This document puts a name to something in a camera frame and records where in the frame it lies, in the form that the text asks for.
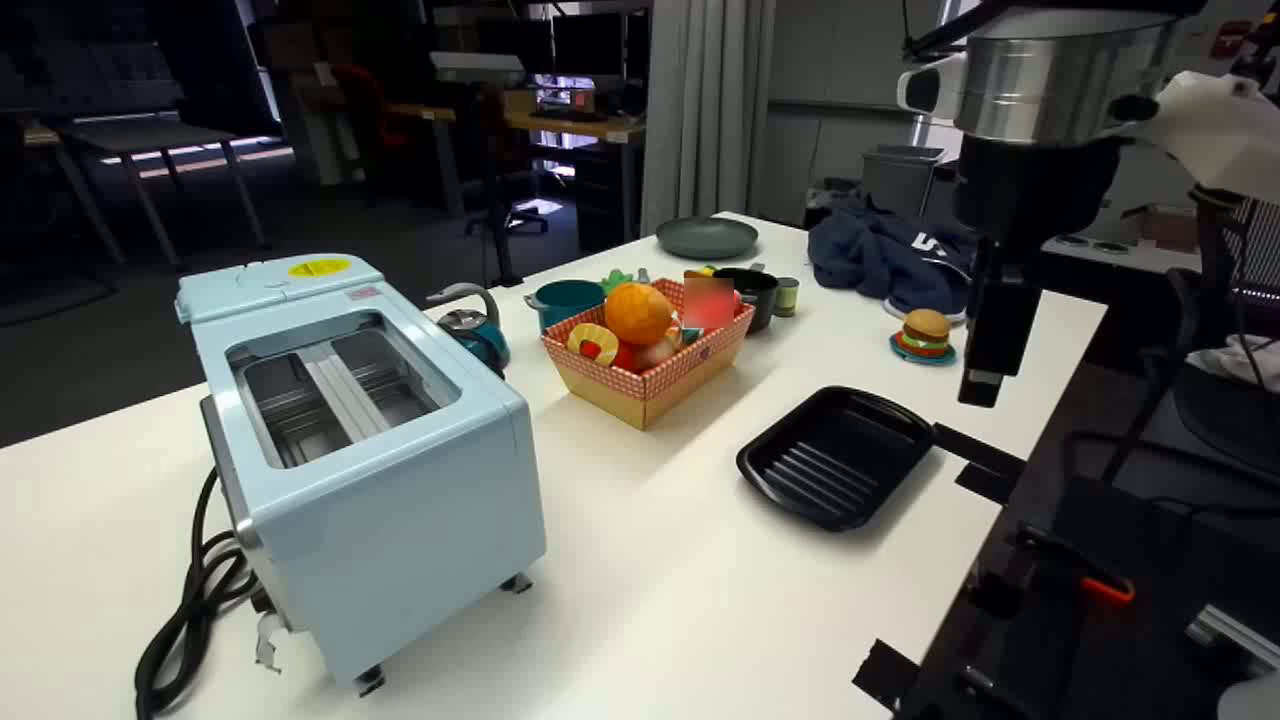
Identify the orange fruit plush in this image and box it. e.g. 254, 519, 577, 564
600, 278, 674, 353

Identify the black robot stand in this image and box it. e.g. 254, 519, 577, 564
852, 354, 1280, 720

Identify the red spotted long plush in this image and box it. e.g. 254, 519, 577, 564
673, 283, 751, 338

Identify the toy burger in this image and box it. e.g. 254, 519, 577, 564
893, 302, 957, 360

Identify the wooden desk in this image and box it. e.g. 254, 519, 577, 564
498, 104, 648, 252

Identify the teal saucer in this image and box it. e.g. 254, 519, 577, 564
889, 330, 961, 369

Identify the black toaster power cord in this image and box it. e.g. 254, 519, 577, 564
131, 462, 262, 720

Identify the wooden basket of fruit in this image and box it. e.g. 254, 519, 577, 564
535, 274, 758, 432

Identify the black grill tray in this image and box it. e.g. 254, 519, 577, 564
730, 385, 941, 537

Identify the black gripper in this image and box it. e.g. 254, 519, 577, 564
957, 132, 1128, 410

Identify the teal bowl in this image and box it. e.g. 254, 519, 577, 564
520, 274, 608, 334

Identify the yellow fruit slice plush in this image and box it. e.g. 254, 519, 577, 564
565, 317, 624, 373

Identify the black table clamp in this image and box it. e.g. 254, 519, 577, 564
852, 634, 926, 713
931, 419, 1032, 508

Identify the red round plush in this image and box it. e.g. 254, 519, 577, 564
608, 334, 656, 376

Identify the black pot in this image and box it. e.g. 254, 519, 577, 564
713, 264, 782, 334

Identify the light blue toaster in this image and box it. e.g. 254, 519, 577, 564
171, 252, 551, 695

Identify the white cloth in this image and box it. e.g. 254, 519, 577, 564
1184, 330, 1280, 394

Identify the white curtain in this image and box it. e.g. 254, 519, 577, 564
634, 0, 778, 234

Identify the orange clamp handle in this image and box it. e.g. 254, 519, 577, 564
1075, 571, 1139, 613

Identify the metal frame table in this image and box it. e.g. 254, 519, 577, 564
15, 115, 298, 270

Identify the teal toy kettle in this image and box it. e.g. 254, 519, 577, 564
425, 278, 517, 379

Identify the dark blue cloth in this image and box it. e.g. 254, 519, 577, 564
805, 194, 985, 320

